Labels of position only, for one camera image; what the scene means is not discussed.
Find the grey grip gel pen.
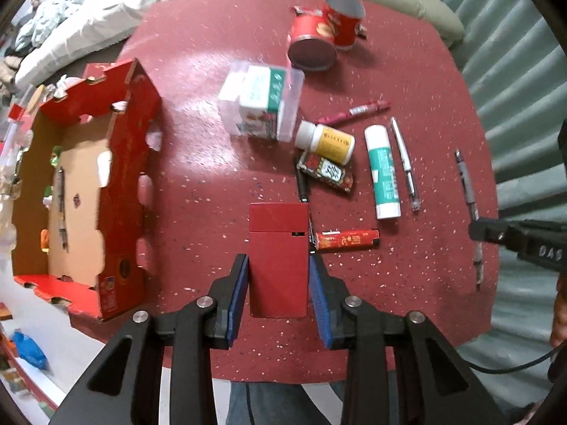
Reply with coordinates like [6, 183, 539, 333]
[455, 149, 484, 291]

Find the teal white glue stick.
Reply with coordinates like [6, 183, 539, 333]
[364, 125, 401, 220]

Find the small red box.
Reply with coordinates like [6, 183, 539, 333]
[249, 203, 309, 318]

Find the clear plastic container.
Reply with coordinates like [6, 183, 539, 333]
[217, 61, 305, 142]

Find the white silver pen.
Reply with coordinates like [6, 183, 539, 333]
[390, 117, 421, 213]

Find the pen inside box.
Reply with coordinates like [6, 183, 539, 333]
[57, 167, 68, 250]

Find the red lighter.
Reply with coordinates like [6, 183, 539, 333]
[316, 229, 381, 251]

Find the red gel pen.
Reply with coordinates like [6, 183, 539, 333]
[316, 100, 390, 127]

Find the yellow label pill bottle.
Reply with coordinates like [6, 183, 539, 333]
[295, 121, 355, 166]

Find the small patterned packet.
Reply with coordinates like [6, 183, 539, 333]
[296, 152, 355, 194]

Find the red cardboard box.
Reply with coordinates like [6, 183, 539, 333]
[12, 59, 162, 321]

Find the black marker pen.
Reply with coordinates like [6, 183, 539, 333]
[294, 157, 316, 254]

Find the red can lying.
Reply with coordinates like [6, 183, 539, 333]
[287, 6, 337, 72]

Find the red paper cup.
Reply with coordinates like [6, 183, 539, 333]
[324, 0, 367, 51]

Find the green white medicine box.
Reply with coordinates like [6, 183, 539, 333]
[231, 63, 286, 140]

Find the white blanket bed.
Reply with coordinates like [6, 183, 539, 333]
[1, 0, 165, 87]

